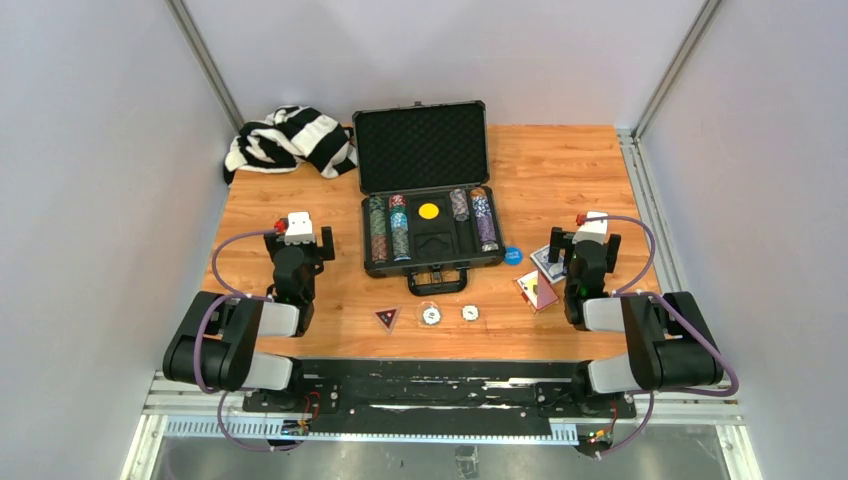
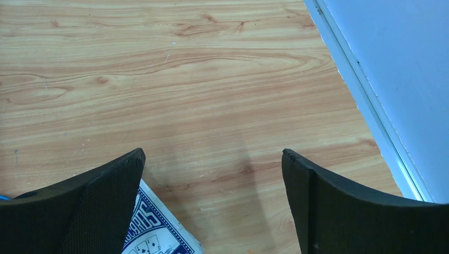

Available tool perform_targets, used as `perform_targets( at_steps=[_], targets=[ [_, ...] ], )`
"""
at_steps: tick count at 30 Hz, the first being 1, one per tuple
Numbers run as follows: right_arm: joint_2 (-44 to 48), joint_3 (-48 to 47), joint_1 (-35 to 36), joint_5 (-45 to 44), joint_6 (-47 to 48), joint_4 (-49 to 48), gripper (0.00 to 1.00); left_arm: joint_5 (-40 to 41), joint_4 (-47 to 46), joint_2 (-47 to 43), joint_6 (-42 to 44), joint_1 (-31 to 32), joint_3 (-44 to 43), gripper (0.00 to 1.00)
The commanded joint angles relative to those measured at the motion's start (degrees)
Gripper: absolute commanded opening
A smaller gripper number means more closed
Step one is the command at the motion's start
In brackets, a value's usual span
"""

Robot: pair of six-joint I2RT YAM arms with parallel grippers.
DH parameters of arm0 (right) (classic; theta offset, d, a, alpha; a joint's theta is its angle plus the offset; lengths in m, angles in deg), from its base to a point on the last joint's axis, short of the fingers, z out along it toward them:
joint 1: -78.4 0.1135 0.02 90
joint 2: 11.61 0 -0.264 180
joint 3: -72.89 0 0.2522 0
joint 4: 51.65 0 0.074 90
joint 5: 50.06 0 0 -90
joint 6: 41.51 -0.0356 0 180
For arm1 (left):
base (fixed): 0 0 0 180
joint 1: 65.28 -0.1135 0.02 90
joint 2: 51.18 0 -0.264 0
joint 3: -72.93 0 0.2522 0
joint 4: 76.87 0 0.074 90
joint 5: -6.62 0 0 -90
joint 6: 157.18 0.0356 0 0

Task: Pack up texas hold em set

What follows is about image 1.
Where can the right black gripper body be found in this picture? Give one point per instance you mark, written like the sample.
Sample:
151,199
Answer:
563,240

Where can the blue playing card box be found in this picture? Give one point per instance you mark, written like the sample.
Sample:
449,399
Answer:
554,272

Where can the red playing card box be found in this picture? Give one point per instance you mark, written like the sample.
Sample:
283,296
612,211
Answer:
536,291

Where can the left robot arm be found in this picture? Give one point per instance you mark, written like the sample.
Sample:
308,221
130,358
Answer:
215,345

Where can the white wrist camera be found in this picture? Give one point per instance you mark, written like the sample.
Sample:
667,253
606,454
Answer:
592,226
299,227

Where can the black poker set case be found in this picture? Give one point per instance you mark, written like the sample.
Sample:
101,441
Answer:
423,152

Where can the blue purple chip stack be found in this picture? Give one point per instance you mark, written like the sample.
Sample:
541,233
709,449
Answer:
484,219

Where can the triangular all in marker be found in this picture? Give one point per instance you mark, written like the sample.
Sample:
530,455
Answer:
388,317

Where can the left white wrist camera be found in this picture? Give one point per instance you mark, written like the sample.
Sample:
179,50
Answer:
299,227

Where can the grey white one chip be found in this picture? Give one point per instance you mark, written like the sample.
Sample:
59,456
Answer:
470,313

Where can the green chip stack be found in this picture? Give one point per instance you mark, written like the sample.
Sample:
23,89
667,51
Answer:
377,229

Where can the yellow dealer button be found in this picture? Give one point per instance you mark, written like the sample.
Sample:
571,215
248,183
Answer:
428,211

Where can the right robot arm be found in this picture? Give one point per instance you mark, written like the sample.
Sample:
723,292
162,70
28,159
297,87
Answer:
669,346

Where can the aluminium corner post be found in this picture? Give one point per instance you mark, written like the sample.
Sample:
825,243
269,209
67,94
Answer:
194,38
693,36

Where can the right aluminium corner post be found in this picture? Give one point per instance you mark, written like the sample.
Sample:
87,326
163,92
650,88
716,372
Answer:
693,36

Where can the blue white ten chip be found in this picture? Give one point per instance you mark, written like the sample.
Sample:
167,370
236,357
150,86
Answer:
429,313

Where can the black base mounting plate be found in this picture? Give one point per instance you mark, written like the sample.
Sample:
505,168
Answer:
443,398

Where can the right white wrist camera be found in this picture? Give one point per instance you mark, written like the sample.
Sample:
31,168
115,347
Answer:
592,226

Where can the blue small blind button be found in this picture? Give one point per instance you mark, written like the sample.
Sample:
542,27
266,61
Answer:
513,256

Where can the aluminium frame rail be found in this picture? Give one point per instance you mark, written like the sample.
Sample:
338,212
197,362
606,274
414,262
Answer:
646,197

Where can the left aluminium corner post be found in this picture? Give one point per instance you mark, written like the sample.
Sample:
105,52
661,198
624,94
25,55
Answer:
194,38

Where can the black white striped cloth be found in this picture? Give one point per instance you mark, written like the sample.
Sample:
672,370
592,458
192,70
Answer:
288,138

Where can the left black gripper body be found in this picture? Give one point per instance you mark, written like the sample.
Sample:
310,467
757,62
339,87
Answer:
312,255

